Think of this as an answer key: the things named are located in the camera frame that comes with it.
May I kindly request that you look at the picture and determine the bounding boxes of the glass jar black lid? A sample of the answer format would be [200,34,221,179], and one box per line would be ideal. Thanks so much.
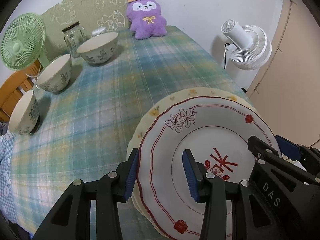
[62,21,86,58]

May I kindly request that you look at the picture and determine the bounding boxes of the white plate red flowers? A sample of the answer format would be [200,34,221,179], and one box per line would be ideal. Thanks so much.
[135,96,283,240]

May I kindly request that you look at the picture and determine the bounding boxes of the plaid green tablecloth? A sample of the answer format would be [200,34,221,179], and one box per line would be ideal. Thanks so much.
[11,26,245,234]

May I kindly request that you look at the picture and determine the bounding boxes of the blue checkered bear cloth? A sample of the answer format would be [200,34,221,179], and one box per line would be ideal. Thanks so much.
[1,131,17,223]

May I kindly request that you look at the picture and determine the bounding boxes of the cream plate orange flowers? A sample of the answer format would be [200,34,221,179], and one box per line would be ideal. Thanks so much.
[126,87,270,240]

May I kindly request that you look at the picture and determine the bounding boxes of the green desk fan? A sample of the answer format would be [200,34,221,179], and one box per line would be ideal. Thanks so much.
[1,13,49,71]

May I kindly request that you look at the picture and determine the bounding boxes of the green cartoon wall mat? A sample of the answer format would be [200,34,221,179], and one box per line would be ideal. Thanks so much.
[41,0,129,61]

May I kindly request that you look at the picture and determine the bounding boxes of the cotton swab container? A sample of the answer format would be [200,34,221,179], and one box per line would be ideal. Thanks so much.
[91,27,106,37]

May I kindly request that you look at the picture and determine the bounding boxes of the wooden chair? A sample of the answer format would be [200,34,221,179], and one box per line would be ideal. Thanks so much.
[0,60,42,122]

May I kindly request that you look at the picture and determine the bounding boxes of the white standing fan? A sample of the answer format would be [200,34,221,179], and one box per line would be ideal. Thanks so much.
[221,19,272,70]

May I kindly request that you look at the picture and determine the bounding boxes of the floral ceramic bowl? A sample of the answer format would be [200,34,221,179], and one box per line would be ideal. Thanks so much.
[36,54,72,93]
[9,89,40,135]
[76,32,118,64]

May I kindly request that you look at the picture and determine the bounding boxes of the purple plush bunny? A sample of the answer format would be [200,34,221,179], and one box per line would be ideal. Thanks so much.
[126,0,167,40]

